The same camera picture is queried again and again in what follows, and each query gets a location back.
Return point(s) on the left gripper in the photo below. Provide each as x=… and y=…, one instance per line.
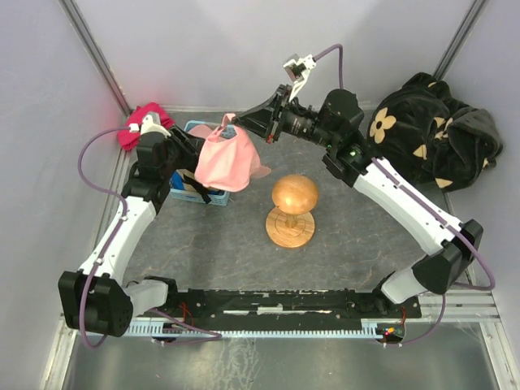
x=191, y=148

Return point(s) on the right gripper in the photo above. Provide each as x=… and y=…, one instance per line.
x=257, y=120

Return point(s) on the black and tan hat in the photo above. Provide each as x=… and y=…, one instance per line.
x=186, y=182

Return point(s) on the pink cap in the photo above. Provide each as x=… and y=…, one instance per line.
x=229, y=164
x=202, y=131

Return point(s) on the blue perforated plastic basket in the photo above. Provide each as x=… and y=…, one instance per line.
x=216, y=200

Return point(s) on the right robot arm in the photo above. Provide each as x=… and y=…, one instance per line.
x=449, y=245

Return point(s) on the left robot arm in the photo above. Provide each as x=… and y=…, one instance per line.
x=94, y=298

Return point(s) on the magenta cloth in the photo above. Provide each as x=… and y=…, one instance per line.
x=128, y=139

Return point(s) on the wooden hat stand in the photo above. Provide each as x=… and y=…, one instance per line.
x=290, y=223

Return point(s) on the black floral plush blanket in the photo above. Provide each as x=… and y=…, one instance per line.
x=430, y=136

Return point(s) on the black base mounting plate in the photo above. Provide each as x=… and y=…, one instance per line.
x=285, y=310

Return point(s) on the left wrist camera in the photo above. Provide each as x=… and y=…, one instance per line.
x=150, y=123

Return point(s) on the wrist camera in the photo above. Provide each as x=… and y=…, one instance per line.
x=150, y=123
x=298, y=70

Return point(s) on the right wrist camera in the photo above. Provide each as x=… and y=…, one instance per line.
x=298, y=70

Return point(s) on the left corner aluminium post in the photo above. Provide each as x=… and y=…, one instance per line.
x=78, y=22

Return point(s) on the corner aluminium post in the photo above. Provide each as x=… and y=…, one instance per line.
x=78, y=22
x=464, y=29

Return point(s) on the right corner aluminium post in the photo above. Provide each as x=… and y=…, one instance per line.
x=464, y=29

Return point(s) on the aluminium rail frame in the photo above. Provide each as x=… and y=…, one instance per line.
x=458, y=305

